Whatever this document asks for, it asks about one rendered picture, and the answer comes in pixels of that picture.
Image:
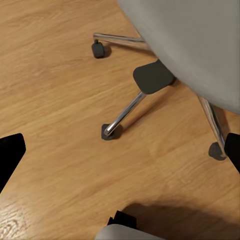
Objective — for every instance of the swivel chair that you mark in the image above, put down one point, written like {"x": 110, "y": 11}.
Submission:
{"x": 195, "y": 41}

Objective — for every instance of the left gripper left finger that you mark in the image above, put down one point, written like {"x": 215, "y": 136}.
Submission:
{"x": 12, "y": 149}

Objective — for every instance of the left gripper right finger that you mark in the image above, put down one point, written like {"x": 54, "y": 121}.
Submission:
{"x": 232, "y": 149}

